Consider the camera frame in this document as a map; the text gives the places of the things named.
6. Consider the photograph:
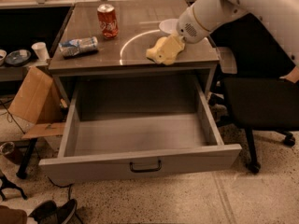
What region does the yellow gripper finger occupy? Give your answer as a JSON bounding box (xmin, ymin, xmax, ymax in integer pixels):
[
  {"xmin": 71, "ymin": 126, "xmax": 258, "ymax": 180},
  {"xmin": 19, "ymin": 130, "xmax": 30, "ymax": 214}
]
[{"xmin": 153, "ymin": 34, "xmax": 186, "ymax": 66}]

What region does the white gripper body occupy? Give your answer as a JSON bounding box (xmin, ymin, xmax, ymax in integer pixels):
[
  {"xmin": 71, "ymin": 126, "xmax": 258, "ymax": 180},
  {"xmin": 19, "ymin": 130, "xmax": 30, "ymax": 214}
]
[{"xmin": 177, "ymin": 5, "xmax": 211, "ymax": 43}]

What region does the yellow sponge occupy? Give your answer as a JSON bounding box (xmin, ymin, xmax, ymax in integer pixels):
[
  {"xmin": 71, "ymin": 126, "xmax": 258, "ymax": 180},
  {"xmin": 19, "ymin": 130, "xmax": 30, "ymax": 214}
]
[{"xmin": 145, "ymin": 35, "xmax": 185, "ymax": 65}]

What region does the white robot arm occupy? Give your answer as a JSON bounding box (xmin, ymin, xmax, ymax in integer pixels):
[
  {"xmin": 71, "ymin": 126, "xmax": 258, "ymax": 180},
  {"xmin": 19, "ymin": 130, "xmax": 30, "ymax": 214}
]
[{"xmin": 146, "ymin": 0, "xmax": 299, "ymax": 83}]

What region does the grey drawer cabinet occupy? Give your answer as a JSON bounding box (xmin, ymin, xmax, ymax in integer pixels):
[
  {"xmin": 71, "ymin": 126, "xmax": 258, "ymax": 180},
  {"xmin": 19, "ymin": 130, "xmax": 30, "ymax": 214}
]
[{"xmin": 50, "ymin": 0, "xmax": 218, "ymax": 92}]

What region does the open grey top drawer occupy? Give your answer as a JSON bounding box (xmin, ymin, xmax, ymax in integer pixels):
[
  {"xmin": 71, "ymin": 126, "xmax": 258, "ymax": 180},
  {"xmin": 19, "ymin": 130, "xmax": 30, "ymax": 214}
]
[{"xmin": 39, "ymin": 74, "xmax": 241, "ymax": 186}]

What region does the white bowl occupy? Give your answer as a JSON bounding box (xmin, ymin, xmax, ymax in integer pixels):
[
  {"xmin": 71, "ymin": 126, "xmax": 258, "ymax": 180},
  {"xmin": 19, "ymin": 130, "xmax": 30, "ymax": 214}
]
[{"xmin": 159, "ymin": 19, "xmax": 178, "ymax": 35}]

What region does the red soda can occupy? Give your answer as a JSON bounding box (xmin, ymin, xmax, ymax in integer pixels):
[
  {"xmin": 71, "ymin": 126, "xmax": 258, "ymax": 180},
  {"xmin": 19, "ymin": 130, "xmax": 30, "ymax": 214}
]
[{"xmin": 97, "ymin": 4, "xmax": 119, "ymax": 39}]

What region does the black office chair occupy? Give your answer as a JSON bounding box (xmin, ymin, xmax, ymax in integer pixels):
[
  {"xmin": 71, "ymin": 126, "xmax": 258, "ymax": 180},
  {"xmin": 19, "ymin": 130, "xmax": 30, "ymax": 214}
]
[{"xmin": 209, "ymin": 14, "xmax": 299, "ymax": 174}]

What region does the crumpled blue chip bag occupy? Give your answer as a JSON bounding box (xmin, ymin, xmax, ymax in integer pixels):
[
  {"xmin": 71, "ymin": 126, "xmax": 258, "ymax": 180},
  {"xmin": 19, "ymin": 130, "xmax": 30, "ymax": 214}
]
[{"xmin": 59, "ymin": 36, "xmax": 98, "ymax": 58}]

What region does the white paper cup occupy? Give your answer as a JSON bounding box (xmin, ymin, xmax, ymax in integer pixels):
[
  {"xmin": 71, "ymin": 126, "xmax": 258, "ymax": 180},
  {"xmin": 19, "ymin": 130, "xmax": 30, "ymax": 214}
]
[{"xmin": 32, "ymin": 42, "xmax": 50, "ymax": 61}]

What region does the brown cardboard box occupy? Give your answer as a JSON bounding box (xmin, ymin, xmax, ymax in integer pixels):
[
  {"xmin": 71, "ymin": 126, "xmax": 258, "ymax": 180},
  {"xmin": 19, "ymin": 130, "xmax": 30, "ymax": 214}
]
[{"xmin": 8, "ymin": 66, "xmax": 64, "ymax": 139}]

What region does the dark round plate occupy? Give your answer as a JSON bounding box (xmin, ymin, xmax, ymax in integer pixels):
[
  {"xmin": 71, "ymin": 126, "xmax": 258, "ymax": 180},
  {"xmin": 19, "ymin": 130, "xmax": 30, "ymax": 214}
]
[{"xmin": 5, "ymin": 49, "xmax": 31, "ymax": 67}]

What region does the dark cup on floor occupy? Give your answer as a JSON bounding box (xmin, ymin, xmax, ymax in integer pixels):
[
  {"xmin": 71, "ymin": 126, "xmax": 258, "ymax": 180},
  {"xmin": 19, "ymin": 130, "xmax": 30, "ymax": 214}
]
[{"xmin": 0, "ymin": 142, "xmax": 23, "ymax": 165}]

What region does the black shoe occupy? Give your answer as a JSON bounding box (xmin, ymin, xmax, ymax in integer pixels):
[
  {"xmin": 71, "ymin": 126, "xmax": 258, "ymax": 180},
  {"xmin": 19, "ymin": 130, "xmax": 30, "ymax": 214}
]
[{"xmin": 29, "ymin": 199, "xmax": 78, "ymax": 224}]

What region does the black stand leg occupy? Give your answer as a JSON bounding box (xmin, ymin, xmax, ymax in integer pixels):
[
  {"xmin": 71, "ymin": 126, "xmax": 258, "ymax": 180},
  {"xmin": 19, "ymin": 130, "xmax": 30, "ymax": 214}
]
[{"xmin": 0, "ymin": 170, "xmax": 27, "ymax": 201}]

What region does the black drawer handle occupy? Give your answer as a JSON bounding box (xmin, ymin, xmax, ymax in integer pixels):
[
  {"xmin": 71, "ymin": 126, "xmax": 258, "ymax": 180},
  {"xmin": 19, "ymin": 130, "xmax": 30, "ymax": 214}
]
[{"xmin": 129, "ymin": 160, "xmax": 162, "ymax": 174}]

